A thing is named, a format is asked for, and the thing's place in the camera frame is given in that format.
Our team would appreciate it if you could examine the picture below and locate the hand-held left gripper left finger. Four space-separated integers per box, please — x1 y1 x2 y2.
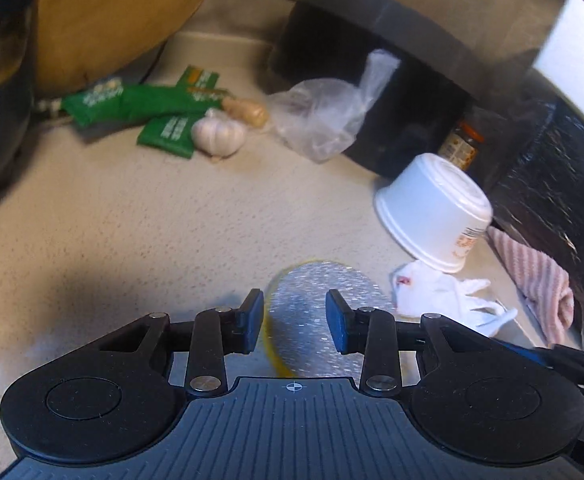
97 288 265 400

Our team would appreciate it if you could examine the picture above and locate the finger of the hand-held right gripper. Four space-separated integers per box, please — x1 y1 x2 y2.
494 341 584 386

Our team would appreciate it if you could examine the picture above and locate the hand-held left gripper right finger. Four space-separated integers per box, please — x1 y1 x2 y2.
325 288 493 400

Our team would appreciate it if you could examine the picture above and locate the silver scouring pad yellow rim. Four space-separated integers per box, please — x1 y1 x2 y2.
264 260 398 378

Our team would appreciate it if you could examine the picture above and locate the green packet with orange label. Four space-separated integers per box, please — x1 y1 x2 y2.
122 85 230 117

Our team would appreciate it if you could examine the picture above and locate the pink striped towel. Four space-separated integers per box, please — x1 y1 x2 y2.
487 226 575 346

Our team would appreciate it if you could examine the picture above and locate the white disposable glove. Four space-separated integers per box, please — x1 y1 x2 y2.
389 260 518 338

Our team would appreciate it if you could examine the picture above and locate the white paper bowl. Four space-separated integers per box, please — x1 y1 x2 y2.
373 153 494 273

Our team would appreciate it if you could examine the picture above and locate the black plastic bag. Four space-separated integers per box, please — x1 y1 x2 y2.
472 95 584 356

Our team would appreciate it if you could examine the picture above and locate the garlic bulb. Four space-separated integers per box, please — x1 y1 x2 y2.
190 109 247 157

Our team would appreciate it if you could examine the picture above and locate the clear plastic bag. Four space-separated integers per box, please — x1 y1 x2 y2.
267 50 403 161

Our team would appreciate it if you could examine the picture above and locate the piece of ginger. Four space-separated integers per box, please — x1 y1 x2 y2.
222 97 270 128

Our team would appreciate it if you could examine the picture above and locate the glass jar of pickles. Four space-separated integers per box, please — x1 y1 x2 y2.
437 121 485 171

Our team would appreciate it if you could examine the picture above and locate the dark grey countertop appliance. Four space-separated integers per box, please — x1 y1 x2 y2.
269 0 493 178

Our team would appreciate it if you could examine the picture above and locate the white range hood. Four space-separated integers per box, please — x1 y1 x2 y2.
532 0 584 106

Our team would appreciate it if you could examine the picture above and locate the round wooden cutting board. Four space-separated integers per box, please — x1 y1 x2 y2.
32 0 221 96

